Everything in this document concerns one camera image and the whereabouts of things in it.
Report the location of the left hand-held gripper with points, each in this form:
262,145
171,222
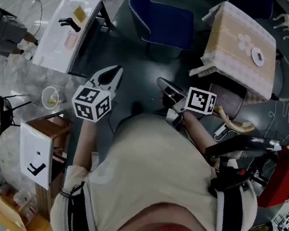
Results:
90,101

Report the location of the black metal chair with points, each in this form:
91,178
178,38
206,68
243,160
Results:
3,112

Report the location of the person's black shoe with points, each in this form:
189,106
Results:
137,108

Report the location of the small dark square item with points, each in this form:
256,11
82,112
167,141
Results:
259,57

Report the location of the dark seat wooden chair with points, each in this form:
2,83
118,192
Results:
227,100

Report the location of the white round plate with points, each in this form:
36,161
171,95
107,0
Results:
253,57

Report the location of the person's torso in white shirt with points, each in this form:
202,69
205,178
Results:
153,167

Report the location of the person's left forearm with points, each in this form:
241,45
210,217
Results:
85,143

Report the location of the table with checked tablecloth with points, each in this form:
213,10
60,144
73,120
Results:
224,49

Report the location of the person's right forearm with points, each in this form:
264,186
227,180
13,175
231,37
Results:
198,131

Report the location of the flat yellow sponge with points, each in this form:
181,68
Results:
79,13

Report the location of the light wooden desk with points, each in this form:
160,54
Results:
11,216

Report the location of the white ornate stool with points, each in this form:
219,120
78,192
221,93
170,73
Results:
288,24

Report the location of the black flat device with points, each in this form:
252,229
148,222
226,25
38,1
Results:
242,145

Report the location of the black mount with red button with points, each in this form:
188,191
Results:
229,178

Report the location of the white waste bin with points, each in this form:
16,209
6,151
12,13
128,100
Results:
50,98

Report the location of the red armchair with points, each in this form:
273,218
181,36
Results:
283,176

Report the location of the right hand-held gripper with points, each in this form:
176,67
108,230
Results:
200,100

